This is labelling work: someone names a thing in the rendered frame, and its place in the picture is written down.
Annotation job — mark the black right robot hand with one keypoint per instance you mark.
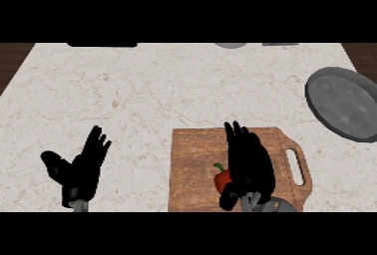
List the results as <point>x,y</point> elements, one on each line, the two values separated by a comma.
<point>250,159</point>

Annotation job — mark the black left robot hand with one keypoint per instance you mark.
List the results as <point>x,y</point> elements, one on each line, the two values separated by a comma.
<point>83,166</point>

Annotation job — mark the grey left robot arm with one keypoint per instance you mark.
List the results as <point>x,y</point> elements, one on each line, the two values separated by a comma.
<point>78,205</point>

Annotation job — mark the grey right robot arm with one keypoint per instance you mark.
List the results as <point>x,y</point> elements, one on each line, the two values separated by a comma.
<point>264,205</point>

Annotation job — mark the red bell pepper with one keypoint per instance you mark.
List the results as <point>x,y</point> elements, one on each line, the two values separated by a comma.
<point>222,179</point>

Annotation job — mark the brown wooden cutting board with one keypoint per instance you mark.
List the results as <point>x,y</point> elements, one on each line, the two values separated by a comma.
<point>201,166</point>

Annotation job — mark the grey round pan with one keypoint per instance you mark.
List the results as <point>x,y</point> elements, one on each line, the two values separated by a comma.
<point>346,104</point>

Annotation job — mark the grey round object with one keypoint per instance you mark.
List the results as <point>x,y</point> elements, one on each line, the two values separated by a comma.
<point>230,45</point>

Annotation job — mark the dark blue-grey flat object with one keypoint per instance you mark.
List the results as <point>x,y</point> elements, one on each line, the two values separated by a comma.
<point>279,44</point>

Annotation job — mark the black flat appliance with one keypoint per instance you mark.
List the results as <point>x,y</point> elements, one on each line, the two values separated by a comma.
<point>102,44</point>

